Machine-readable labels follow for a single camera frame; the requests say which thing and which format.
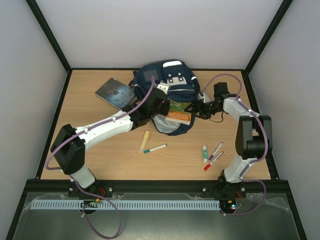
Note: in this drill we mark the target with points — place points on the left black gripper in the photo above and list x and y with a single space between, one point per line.
166 110

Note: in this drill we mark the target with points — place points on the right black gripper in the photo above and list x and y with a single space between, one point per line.
197 110

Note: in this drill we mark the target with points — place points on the orange Treehouse book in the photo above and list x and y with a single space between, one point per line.
178 114

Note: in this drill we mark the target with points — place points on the navy blue student backpack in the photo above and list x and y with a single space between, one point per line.
183 88

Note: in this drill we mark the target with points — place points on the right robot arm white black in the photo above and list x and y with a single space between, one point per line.
253 137

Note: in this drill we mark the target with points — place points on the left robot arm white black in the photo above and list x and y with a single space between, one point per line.
71 144

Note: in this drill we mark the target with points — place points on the yellow highlighter pen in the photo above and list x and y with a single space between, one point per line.
144 140

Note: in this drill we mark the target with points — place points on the teal capped white marker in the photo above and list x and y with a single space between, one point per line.
155 148

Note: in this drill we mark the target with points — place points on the dark blue hardcover book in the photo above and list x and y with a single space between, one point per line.
116 93

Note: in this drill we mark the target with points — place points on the purple capped white marker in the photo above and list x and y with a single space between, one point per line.
215 151

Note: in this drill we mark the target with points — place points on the white glue stick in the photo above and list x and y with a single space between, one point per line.
204 154

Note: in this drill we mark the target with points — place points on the red capped white marker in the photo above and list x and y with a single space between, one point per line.
213 161

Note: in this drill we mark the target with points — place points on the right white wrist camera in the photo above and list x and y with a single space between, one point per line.
204 97

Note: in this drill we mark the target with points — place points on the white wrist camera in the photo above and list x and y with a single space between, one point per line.
164 87
204 97

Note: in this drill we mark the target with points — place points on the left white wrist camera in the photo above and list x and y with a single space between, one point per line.
164 87

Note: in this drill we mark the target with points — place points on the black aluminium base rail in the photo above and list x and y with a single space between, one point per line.
204 188

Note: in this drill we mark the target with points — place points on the light blue slotted cable duct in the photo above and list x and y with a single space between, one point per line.
126 205

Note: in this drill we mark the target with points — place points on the black enclosure frame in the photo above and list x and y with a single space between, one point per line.
275 184

